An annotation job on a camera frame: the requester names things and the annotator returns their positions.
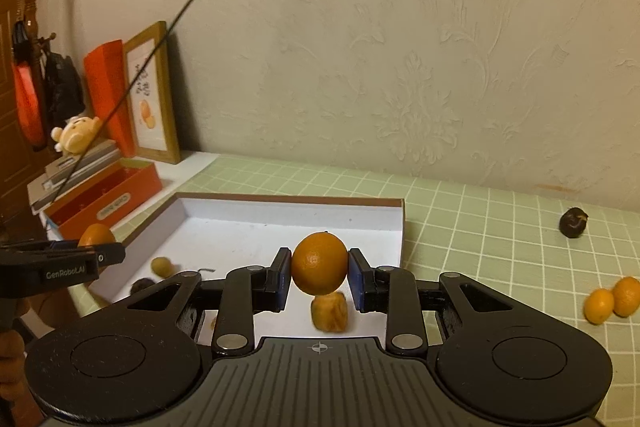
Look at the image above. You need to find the wooden picture frame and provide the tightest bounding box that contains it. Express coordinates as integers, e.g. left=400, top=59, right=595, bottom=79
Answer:
left=122, top=21, right=181, bottom=166

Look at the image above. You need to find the red hanging bag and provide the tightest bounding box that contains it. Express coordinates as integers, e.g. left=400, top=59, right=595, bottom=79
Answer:
left=10, top=56, right=49, bottom=153

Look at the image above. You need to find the tan longan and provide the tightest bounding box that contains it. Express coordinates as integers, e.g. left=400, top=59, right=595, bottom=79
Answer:
left=150, top=256, right=176, bottom=279

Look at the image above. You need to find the brown cardboard box tray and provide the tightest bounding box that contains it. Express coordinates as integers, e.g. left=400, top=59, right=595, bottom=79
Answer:
left=87, top=191, right=406, bottom=344

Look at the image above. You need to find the dark chestnut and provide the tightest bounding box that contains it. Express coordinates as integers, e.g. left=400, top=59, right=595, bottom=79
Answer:
left=558, top=206, right=590, bottom=239

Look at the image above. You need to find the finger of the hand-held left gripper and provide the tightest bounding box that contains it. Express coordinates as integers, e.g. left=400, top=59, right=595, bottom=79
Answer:
left=0, top=240, right=96, bottom=254
left=75, top=242, right=127, bottom=266

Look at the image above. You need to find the stack of books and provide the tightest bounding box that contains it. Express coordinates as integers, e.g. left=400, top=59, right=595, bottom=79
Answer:
left=27, top=139, right=124, bottom=216

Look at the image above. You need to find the black hanging bag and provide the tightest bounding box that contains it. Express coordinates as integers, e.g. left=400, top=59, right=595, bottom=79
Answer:
left=42, top=51, right=86, bottom=128

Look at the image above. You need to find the person's left hand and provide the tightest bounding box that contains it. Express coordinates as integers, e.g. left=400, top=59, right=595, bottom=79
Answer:
left=0, top=332, right=30, bottom=414

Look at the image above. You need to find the green checked tablecloth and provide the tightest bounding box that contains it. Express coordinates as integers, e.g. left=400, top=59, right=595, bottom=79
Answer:
left=70, top=151, right=640, bottom=427

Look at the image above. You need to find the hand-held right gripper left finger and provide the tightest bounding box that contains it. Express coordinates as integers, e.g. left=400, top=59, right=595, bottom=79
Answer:
left=117, top=248, right=293, bottom=354

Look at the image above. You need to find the red envelope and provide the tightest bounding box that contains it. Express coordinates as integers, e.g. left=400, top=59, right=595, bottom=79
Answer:
left=83, top=39, right=139, bottom=159

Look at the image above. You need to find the wooden door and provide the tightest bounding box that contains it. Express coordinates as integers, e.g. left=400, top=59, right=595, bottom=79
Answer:
left=0, top=0, right=51, bottom=229

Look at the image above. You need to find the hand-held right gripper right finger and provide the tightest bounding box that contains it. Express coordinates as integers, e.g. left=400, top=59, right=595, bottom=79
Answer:
left=348, top=248, right=532, bottom=354

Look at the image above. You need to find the dark round fruit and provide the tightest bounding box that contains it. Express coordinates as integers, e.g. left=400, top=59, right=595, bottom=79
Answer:
left=129, top=277, right=157, bottom=297

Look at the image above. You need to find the small orange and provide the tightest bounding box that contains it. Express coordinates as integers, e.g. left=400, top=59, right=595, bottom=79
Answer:
left=583, top=287, right=616, bottom=326
left=78, top=223, right=117, bottom=248
left=612, top=276, right=640, bottom=318

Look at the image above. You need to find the red open box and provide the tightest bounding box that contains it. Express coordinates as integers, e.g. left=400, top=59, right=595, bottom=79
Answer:
left=43, top=158, right=164, bottom=241

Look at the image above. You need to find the yellow plush toy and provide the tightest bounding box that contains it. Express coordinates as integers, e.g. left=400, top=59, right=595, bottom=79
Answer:
left=51, top=114, right=104, bottom=156

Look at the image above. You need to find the orange-brown fruit piece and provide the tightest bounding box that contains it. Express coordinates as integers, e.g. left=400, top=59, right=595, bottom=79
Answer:
left=310, top=291, right=349, bottom=334

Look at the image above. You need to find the large orange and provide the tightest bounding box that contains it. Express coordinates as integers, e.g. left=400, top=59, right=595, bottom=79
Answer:
left=291, top=231, right=350, bottom=297

